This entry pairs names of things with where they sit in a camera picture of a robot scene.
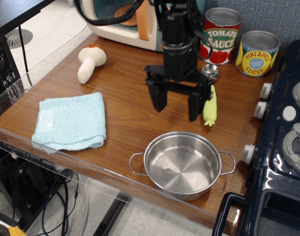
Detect clear acrylic table guard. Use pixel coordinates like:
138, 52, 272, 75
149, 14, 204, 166
0, 35, 219, 218

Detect dark blue toy stove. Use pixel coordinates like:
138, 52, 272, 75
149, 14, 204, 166
213, 39, 300, 236

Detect yellow handled ice cream scoop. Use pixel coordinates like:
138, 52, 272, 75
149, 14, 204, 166
201, 64, 219, 127

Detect stainless steel pot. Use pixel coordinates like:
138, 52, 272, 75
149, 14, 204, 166
141, 131, 224, 202

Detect pineapple slices can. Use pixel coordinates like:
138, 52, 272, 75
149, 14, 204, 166
236, 30, 281, 77

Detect plush mushroom toy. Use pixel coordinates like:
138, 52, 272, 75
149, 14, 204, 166
78, 44, 107, 84

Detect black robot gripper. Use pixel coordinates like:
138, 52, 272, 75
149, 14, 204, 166
144, 41, 211, 121

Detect tomato sauce can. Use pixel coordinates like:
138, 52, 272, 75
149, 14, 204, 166
199, 7, 242, 65

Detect black desk at left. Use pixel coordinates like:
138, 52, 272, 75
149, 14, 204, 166
0, 0, 54, 38

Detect floor cables under table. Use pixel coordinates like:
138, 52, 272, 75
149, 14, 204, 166
12, 169, 89, 236

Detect light blue folded towel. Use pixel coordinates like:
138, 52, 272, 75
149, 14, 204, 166
32, 92, 107, 154

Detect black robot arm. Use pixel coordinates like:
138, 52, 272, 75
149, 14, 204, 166
144, 0, 212, 121

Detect toy microwave oven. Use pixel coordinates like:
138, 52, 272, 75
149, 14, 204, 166
82, 0, 163, 52

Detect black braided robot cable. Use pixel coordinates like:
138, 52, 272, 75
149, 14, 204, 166
74, 0, 143, 26

